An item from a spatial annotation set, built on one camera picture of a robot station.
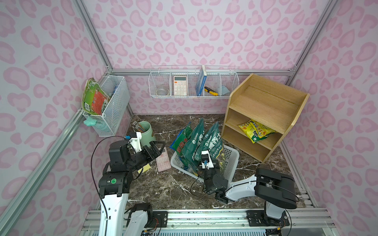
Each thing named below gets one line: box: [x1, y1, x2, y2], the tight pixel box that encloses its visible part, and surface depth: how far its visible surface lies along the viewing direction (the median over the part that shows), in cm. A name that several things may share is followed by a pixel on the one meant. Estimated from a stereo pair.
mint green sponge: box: [83, 116, 97, 127], surface depth 64 cm
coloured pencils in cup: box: [131, 120, 146, 133], surface depth 94 cm
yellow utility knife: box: [204, 86, 220, 97], surface depth 99 cm
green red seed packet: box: [81, 77, 111, 116], surface depth 73 cm
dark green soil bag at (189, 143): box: [182, 118, 206, 177], surface depth 70 cm
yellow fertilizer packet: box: [238, 119, 279, 144], surface depth 85 cm
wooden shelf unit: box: [221, 73, 311, 164], surface depth 84 cm
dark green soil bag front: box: [194, 121, 224, 161], surface depth 77 cm
